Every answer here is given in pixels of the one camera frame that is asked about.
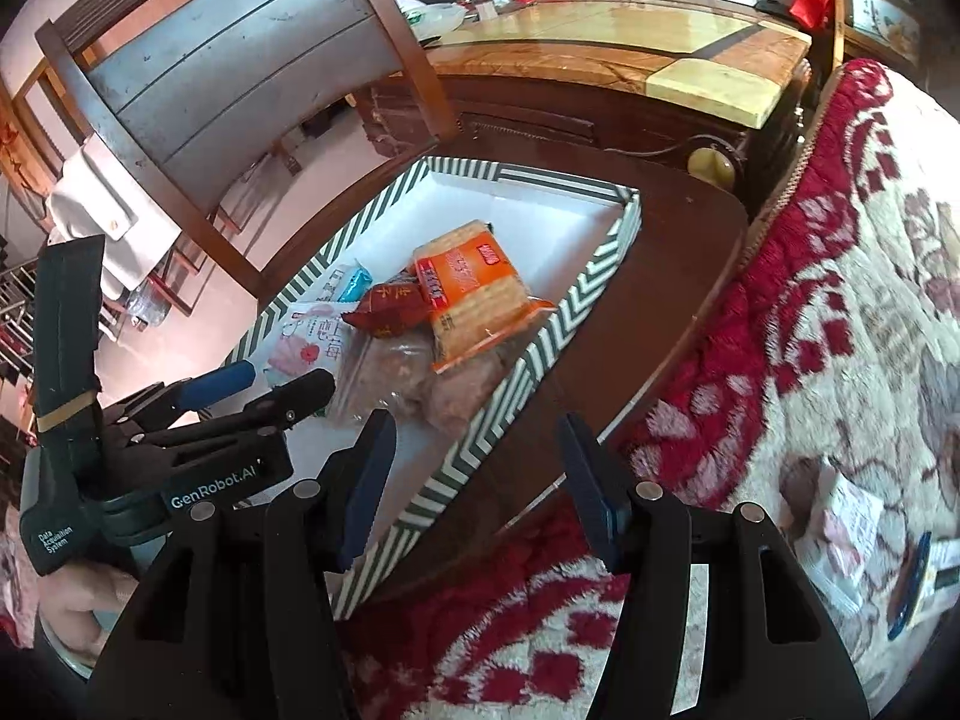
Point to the clear plastic bottle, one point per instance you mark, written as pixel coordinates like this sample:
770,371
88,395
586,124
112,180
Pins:
146,304

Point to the clear bag of pastry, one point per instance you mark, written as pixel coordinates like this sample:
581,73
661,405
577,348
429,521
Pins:
465,390
394,371

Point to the wooden chair with grey back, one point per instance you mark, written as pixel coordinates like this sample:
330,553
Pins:
225,75

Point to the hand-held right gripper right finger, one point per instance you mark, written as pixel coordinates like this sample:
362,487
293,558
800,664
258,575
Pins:
592,487

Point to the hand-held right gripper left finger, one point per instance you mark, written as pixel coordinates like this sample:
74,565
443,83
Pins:
367,480

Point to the yellow round object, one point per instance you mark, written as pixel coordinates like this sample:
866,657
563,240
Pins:
709,163

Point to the white plastic bag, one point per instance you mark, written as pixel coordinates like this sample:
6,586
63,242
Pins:
431,15

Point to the white pink snack packet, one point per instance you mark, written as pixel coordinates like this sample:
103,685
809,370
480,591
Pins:
847,532
307,345

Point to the white cloth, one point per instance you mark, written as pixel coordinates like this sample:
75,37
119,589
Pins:
90,202

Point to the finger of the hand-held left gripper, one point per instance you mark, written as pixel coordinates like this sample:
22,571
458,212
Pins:
300,394
221,381

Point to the wooden shelf rack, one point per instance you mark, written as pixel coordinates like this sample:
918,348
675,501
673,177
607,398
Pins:
877,7

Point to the green white striped box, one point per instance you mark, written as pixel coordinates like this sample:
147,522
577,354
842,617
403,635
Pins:
525,202

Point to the person's left hand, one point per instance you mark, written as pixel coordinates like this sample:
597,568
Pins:
75,607

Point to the wooden cabinet with marble top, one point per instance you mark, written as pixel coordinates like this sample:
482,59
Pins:
600,37

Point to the blue white snack packet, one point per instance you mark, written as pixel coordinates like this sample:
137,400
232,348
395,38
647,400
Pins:
351,283

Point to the orange cracker packet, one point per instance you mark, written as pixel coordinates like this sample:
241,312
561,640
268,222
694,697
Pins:
472,292

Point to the black object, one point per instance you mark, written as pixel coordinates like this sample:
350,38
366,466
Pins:
772,7

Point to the red white floral blanket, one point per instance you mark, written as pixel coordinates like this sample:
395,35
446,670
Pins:
862,277

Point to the red snack packet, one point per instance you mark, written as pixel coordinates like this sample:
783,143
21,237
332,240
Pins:
390,307

